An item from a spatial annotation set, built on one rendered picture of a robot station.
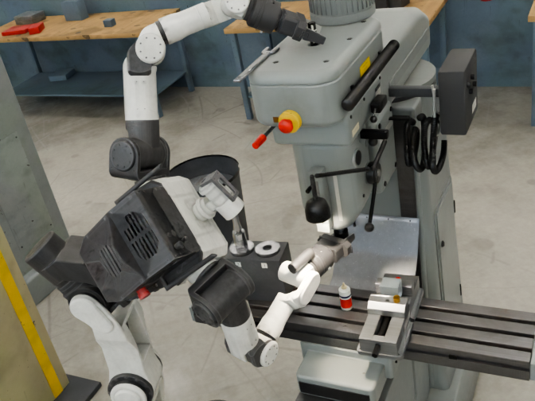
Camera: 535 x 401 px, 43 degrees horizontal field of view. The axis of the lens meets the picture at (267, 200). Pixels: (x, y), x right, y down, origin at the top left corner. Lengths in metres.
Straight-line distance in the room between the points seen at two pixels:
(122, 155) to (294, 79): 0.49
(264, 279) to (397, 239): 0.53
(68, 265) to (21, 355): 1.70
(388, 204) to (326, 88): 0.92
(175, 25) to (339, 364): 1.25
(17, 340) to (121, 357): 1.48
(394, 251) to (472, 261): 1.61
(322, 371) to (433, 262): 0.66
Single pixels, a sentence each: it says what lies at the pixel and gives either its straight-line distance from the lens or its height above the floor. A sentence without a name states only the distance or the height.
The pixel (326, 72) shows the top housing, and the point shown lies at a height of 1.88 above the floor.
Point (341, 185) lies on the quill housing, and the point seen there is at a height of 1.48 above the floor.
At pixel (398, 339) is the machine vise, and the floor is 0.99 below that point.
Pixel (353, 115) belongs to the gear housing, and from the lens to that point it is 1.91.
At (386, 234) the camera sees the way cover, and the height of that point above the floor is 1.02.
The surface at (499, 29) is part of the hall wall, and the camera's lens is 6.28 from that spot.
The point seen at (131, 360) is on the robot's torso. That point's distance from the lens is 2.14.
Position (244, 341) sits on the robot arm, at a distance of 1.90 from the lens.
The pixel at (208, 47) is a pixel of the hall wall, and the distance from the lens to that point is 7.28.
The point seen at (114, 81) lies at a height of 0.23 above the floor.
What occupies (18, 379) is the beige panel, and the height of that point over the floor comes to 0.31.
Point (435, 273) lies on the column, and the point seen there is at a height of 0.81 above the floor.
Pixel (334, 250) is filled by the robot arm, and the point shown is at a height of 1.25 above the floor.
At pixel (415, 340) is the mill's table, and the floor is 0.93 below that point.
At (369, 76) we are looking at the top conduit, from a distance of 1.91.
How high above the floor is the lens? 2.48
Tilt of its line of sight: 30 degrees down
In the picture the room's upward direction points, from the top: 11 degrees counter-clockwise
